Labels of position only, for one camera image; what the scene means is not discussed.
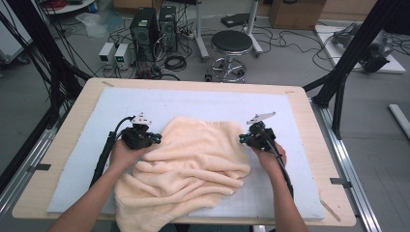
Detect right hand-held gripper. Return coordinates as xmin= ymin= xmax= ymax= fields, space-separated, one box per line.
xmin=239 ymin=111 xmax=278 ymax=153

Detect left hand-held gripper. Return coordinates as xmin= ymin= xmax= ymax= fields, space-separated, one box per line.
xmin=119 ymin=112 xmax=162 ymax=151

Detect cream towel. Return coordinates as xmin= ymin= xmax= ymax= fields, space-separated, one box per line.
xmin=113 ymin=115 xmax=252 ymax=232

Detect person's right hand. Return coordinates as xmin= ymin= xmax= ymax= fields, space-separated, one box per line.
xmin=250 ymin=141 xmax=288 ymax=177

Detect person's left hand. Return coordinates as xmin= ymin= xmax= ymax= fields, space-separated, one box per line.
xmin=109 ymin=138 xmax=156 ymax=175

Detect white foam mat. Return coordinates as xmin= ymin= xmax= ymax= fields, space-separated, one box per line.
xmin=46 ymin=86 xmax=326 ymax=220

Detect white power supply box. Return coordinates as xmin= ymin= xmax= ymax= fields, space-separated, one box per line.
xmin=114 ymin=43 xmax=134 ymax=70
xmin=98 ymin=42 xmax=117 ymax=64

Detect thin wooden stick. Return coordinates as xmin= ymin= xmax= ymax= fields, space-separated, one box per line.
xmin=318 ymin=197 xmax=341 ymax=223

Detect black round stool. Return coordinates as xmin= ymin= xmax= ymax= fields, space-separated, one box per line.
xmin=205 ymin=29 xmax=254 ymax=84

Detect large black computer tower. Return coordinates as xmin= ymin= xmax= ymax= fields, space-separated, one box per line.
xmin=129 ymin=7 xmax=161 ymax=62

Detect grey metal desk leg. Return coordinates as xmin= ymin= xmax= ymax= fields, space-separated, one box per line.
xmin=193 ymin=0 xmax=211 ymax=62
xmin=245 ymin=0 xmax=264 ymax=58

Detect small black computer tower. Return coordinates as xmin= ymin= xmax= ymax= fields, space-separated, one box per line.
xmin=158 ymin=5 xmax=178 ymax=52

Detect white floor board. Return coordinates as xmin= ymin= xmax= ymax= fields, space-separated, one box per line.
xmin=314 ymin=23 xmax=406 ymax=74

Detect black flat case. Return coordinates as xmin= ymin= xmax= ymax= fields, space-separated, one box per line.
xmin=220 ymin=13 xmax=250 ymax=28

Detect clear plastic bag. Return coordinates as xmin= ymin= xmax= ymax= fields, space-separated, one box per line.
xmin=75 ymin=12 xmax=124 ymax=38

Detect cardboard box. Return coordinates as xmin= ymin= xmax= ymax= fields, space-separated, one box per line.
xmin=269 ymin=0 xmax=327 ymax=31

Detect white tube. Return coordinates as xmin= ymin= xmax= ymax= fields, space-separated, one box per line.
xmin=388 ymin=103 xmax=410 ymax=140

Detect white round table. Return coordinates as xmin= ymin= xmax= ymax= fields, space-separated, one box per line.
xmin=42 ymin=0 xmax=97 ymax=15

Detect coiled black cable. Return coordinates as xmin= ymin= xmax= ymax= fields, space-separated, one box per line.
xmin=163 ymin=55 xmax=188 ymax=72

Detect aluminium table rail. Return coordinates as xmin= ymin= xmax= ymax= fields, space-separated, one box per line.
xmin=310 ymin=98 xmax=383 ymax=232
xmin=0 ymin=129 xmax=56 ymax=220

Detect black metal frame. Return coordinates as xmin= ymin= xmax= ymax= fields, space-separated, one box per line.
xmin=303 ymin=0 xmax=407 ymax=140

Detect black metal stand with cables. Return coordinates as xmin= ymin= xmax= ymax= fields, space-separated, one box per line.
xmin=6 ymin=0 xmax=92 ymax=130

